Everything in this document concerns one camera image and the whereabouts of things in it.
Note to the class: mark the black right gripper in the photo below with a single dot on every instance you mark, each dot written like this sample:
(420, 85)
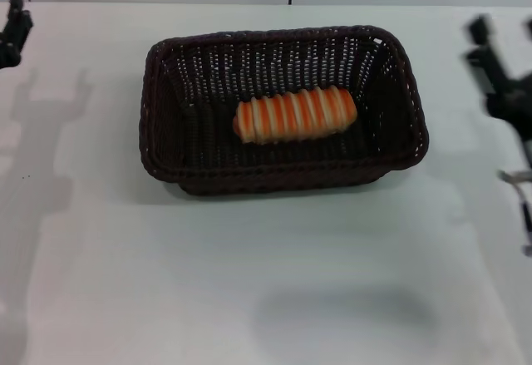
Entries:
(517, 99)

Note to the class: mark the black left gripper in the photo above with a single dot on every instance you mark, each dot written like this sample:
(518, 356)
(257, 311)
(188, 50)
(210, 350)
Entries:
(8, 53)

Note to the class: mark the orange striped bread roll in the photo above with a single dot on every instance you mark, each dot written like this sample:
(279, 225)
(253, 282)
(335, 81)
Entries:
(295, 115)

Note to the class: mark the black wicker basket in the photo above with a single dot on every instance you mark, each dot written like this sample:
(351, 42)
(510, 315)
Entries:
(282, 165)

